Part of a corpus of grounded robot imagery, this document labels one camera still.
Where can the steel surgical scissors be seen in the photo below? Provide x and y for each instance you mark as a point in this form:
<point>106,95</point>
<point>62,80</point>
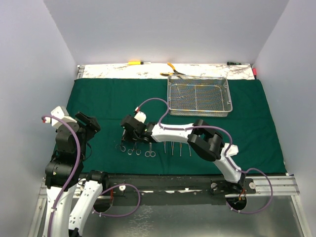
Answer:
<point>121,145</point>

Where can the aluminium extrusion rail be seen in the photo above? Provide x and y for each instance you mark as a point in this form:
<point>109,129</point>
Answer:
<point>259,186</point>

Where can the black green screwdriver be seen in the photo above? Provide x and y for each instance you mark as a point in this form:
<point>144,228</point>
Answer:
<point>233,63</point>

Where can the yellow black needle-nose pliers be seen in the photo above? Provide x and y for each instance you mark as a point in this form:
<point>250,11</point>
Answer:
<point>174,71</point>

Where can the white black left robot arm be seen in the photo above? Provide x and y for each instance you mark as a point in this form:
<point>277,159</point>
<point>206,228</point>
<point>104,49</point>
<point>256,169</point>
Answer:
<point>63,219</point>

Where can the pink marker pen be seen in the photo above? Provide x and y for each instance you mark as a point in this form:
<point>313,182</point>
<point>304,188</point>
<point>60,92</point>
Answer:
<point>254,72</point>

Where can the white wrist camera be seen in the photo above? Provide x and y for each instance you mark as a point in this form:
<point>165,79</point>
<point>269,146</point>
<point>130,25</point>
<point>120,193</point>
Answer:
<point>139,115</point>
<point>61,113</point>

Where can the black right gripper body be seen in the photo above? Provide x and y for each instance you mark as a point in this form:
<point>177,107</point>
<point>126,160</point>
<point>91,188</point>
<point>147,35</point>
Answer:
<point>129,137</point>

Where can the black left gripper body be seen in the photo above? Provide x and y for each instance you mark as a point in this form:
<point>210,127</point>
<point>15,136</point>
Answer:
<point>89,129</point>

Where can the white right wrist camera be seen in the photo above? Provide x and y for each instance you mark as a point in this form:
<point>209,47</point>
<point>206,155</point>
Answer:
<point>139,115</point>

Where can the dark green surgical cloth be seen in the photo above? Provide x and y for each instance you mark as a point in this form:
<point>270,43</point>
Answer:
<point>249,124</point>

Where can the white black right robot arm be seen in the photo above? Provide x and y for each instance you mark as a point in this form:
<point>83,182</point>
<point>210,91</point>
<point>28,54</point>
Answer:
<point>205,140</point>

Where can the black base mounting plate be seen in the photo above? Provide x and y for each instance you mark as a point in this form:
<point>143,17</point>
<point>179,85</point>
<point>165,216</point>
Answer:
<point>130,190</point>

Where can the yellow handled screwdriver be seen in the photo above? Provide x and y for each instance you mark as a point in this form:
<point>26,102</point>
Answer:
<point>132,63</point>

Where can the white gauze pad top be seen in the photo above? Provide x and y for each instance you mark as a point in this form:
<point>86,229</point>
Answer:
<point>233,150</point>

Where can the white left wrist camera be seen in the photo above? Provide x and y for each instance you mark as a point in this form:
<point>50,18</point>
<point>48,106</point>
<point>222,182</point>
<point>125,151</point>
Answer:
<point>61,113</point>

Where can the steel mesh instrument tray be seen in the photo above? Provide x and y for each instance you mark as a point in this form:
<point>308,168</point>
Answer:
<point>198,96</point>

